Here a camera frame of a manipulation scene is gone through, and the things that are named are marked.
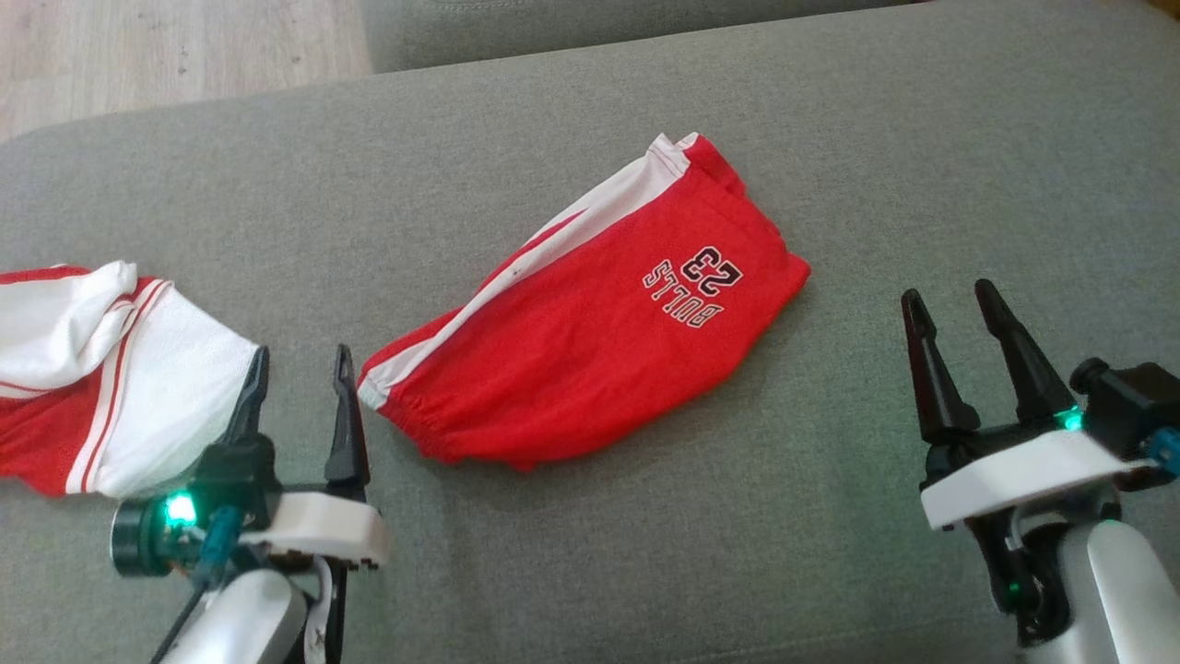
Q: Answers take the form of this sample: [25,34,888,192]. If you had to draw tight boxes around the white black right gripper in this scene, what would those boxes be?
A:
[902,279,1144,545]

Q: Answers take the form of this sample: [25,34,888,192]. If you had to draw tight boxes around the grey fabric sofa seat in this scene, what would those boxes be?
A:
[0,0,1180,664]

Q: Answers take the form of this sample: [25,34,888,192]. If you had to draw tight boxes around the red Bulls 23 shorts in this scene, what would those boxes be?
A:
[357,132,812,471]

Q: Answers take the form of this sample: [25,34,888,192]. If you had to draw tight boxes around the left cable with teal connector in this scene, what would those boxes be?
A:
[147,505,242,664]

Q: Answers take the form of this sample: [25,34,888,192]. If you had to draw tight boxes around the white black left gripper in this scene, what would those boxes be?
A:
[189,344,388,568]

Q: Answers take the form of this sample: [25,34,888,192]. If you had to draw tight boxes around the large grey sofa cushion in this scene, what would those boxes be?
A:
[360,0,923,75]

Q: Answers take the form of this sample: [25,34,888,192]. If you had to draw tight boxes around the red and white jersey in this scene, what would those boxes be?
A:
[0,261,262,499]

